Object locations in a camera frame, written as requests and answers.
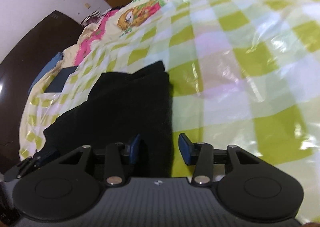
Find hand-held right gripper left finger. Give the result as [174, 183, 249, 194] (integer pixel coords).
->
[59, 134, 142, 187]

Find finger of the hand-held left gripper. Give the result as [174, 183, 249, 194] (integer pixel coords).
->
[5, 150, 60, 182]

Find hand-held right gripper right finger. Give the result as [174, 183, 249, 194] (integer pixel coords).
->
[178, 133, 262, 188]

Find black pants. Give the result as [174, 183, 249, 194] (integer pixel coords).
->
[37, 60, 175, 179]

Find dark blue book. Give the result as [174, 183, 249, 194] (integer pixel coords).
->
[45, 65, 79, 94]

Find blue pillow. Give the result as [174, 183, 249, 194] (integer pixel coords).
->
[27, 52, 63, 93]

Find green checkered plastic sheet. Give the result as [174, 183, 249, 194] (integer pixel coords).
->
[19, 0, 320, 185]

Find dark wooden headboard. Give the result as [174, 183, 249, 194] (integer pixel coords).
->
[0, 10, 83, 175]

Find striped cloth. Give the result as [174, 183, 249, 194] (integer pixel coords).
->
[80, 10, 103, 26]

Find cartoon printed quilt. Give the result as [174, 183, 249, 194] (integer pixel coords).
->
[60, 0, 240, 67]

